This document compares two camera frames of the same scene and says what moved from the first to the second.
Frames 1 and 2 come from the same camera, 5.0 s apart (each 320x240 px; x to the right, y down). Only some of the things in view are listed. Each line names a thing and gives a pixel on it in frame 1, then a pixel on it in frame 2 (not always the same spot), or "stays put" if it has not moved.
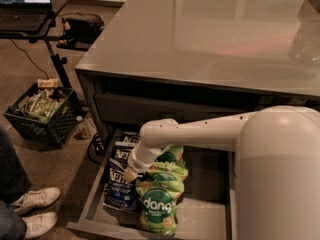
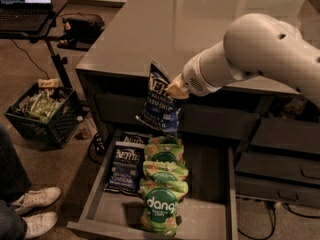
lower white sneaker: (39, 223) stays put
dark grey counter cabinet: (183, 51) stays put
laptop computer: (24, 7) stays put
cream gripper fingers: (129, 175) to (176, 89)
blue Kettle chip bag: (119, 192) to (161, 109)
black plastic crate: (45, 115) stays put
